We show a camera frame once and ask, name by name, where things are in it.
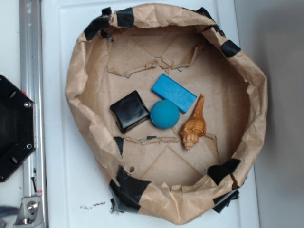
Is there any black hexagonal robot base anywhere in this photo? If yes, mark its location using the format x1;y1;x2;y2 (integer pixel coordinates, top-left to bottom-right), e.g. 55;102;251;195
0;75;35;182

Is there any blue dimpled ball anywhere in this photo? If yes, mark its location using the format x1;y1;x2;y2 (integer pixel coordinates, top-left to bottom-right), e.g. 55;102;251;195
150;100;180;129

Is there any black square cushion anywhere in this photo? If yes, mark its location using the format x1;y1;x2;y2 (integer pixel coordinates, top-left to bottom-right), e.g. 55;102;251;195
110;91;150;133

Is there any blue rectangular block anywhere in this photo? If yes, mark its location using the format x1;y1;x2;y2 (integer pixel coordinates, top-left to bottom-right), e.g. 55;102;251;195
152;74;197;114

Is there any orange spiral seashell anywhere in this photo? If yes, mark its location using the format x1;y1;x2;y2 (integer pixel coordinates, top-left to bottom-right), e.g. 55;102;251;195
180;94;206;150

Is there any brown paper bag bin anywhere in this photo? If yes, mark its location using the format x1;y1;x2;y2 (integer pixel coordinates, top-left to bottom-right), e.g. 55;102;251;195
65;3;268;224

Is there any white plastic tray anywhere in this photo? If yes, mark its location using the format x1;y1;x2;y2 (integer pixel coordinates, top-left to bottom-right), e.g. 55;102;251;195
41;0;260;228

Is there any metal corner bracket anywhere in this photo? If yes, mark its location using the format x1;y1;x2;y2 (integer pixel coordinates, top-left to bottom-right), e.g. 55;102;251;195
13;196;44;228

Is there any aluminium extrusion rail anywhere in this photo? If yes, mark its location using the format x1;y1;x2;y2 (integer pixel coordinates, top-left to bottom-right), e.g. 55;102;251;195
19;0;48;228

